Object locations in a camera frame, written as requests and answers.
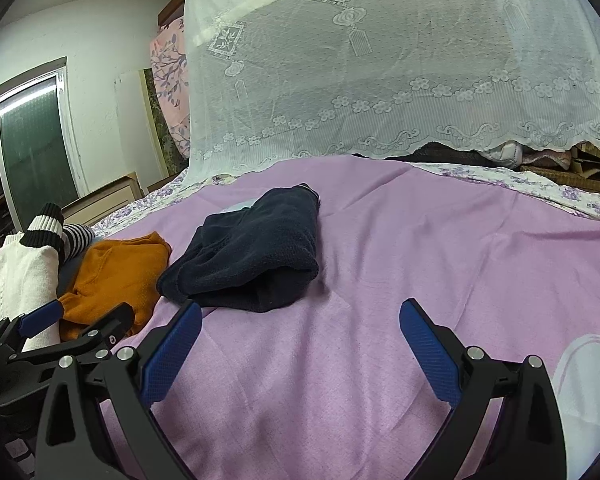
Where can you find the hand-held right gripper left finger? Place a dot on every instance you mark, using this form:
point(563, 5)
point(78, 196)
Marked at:
point(172, 355)

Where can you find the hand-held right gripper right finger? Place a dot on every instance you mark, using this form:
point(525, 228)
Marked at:
point(430, 355)

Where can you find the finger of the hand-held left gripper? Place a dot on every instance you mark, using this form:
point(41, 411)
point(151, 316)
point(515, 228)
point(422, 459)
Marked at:
point(105, 325)
point(40, 317)

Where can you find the navy knit cardigan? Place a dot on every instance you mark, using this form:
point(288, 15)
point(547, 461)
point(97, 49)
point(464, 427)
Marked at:
point(260, 245)

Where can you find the orange garment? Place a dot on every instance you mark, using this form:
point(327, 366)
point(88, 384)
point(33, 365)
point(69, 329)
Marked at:
point(115, 275)

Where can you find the white sweater with black stripes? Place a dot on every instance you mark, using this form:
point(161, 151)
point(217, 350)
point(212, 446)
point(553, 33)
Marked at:
point(20, 270)

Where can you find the black white striped garment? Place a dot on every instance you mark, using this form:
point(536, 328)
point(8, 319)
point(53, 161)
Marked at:
point(77, 240)

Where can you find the purple bedsheet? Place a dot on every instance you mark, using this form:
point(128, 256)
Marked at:
point(405, 240)

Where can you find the beige wooden cabinet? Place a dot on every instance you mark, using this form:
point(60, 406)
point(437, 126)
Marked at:
point(105, 200)

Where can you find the frosted glass window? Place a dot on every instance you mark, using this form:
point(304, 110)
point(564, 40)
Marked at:
point(35, 145)

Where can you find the green patterned panel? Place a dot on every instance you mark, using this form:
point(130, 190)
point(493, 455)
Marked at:
point(162, 132)

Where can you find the dark brown blanket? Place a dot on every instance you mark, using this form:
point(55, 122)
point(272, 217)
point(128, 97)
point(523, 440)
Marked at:
point(445, 152)

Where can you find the folded pink blanket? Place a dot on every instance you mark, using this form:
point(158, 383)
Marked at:
point(545, 160)

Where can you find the brown woven mat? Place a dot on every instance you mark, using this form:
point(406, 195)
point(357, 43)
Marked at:
point(580, 180)

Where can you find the flat cardboard sheets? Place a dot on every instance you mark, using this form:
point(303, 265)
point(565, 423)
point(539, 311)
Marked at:
point(597, 155)

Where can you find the pink floral cloth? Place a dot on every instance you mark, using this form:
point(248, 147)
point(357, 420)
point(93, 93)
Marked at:
point(170, 70)

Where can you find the white lace cover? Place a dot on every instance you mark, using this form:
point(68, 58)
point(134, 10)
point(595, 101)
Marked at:
point(380, 60)

